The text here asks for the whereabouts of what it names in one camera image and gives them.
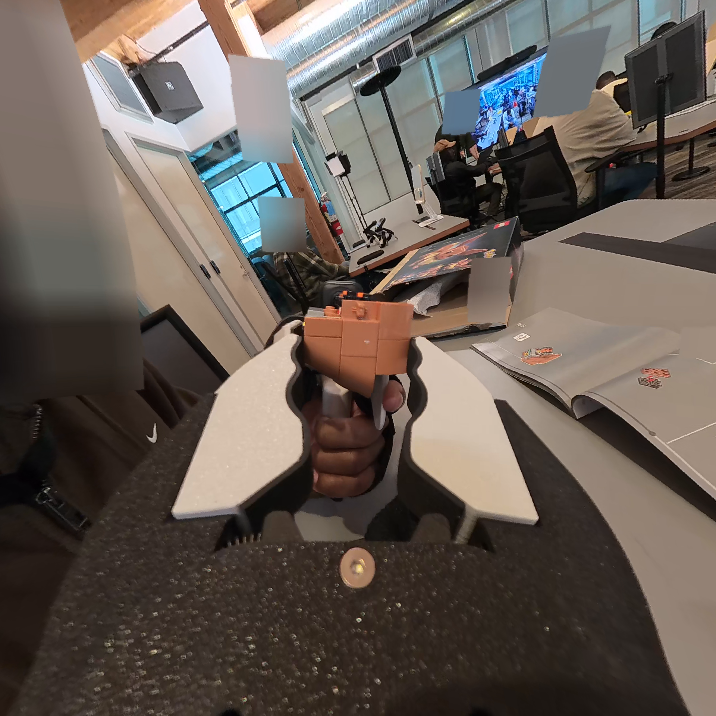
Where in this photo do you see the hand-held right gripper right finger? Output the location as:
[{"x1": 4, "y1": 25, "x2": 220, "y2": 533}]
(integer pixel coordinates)
[{"x1": 398, "y1": 336, "x2": 540, "y2": 541}]

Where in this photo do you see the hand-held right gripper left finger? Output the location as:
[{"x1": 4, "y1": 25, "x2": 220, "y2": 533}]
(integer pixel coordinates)
[{"x1": 171, "y1": 336, "x2": 314, "y2": 540}]

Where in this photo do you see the brown grey brick assembly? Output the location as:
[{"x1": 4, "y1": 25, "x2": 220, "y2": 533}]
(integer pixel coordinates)
[{"x1": 304, "y1": 299, "x2": 416, "y2": 399}]

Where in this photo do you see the person's left hand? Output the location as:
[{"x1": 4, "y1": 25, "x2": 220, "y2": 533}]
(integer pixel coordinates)
[{"x1": 309, "y1": 379, "x2": 406, "y2": 500}]

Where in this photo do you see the red fire extinguisher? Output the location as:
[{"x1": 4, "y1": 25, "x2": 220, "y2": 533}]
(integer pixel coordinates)
[{"x1": 319, "y1": 192, "x2": 343, "y2": 242}]

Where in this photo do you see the person's brown hoodie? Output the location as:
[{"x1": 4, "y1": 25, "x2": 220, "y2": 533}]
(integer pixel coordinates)
[{"x1": 0, "y1": 358, "x2": 224, "y2": 716}]

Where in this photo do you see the white double door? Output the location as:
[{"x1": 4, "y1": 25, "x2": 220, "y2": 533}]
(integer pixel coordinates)
[{"x1": 126, "y1": 133, "x2": 265, "y2": 360}]

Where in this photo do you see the grey instruction booklet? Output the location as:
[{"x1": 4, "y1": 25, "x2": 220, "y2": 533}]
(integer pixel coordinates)
[{"x1": 471, "y1": 308, "x2": 716, "y2": 500}]

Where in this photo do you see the white table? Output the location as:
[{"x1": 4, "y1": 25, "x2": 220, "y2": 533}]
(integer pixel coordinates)
[{"x1": 347, "y1": 213, "x2": 472, "y2": 276}]

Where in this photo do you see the printed cardboard box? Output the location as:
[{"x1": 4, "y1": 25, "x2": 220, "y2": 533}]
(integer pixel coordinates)
[{"x1": 371, "y1": 218, "x2": 525, "y2": 340}]

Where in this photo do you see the light panel on stand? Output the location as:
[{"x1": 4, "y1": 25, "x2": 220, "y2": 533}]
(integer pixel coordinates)
[{"x1": 324, "y1": 151, "x2": 371, "y2": 248}]

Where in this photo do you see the black floor lamp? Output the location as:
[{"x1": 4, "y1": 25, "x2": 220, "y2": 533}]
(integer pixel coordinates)
[{"x1": 359, "y1": 66, "x2": 416, "y2": 195}]

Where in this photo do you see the black mesh chair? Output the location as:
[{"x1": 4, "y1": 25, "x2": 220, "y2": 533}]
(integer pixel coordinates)
[{"x1": 495, "y1": 126, "x2": 581, "y2": 237}]

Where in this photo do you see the monitor on stand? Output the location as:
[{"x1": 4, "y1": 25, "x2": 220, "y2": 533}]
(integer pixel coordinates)
[{"x1": 624, "y1": 11, "x2": 709, "y2": 200}]

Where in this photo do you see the black wall speaker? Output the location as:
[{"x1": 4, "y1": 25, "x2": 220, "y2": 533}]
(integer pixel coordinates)
[{"x1": 130, "y1": 62, "x2": 205, "y2": 125}]

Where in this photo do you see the wall screen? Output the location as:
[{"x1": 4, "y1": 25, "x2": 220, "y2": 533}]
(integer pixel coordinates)
[{"x1": 472, "y1": 52, "x2": 547, "y2": 147}]

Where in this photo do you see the silver air duct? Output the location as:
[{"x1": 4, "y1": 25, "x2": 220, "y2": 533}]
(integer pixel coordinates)
[{"x1": 268, "y1": 0, "x2": 505, "y2": 83}]

